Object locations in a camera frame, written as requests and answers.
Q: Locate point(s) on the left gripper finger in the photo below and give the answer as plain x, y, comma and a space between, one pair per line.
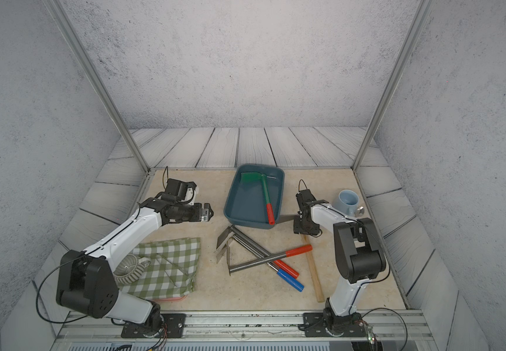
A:
207, 207
206, 217

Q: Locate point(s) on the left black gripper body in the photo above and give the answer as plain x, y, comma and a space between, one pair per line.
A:
187, 213

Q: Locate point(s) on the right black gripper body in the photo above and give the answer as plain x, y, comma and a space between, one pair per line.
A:
306, 228

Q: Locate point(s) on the grey hoe red grip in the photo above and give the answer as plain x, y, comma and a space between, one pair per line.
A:
232, 232
273, 258

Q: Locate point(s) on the green hoe red grip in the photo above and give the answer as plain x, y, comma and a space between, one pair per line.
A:
262, 178

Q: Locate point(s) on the wooden handle hoe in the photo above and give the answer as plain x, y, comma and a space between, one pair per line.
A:
312, 266

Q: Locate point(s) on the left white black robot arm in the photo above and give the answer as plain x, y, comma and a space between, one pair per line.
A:
85, 279

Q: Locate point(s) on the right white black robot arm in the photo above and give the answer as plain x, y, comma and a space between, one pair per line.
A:
358, 255

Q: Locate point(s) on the teal plastic storage box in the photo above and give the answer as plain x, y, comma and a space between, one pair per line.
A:
245, 205

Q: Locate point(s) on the chrome hoe blue grip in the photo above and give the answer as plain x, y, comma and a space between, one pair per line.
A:
288, 279

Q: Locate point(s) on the light blue mug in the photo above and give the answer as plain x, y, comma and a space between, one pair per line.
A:
348, 203

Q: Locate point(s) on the green white checkered cloth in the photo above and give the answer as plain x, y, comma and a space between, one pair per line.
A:
164, 269

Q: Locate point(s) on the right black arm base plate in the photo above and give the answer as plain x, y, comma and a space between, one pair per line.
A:
323, 324

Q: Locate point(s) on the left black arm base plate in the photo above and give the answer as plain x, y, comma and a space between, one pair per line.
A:
170, 325

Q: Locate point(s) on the aluminium front rail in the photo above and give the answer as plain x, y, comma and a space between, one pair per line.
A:
280, 330

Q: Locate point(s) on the left aluminium frame post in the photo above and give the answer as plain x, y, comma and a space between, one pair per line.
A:
69, 34

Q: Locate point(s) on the aluminium frame post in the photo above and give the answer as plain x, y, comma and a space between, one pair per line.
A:
69, 34
408, 46

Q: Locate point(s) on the right aluminium frame post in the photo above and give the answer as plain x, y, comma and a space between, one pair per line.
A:
408, 46

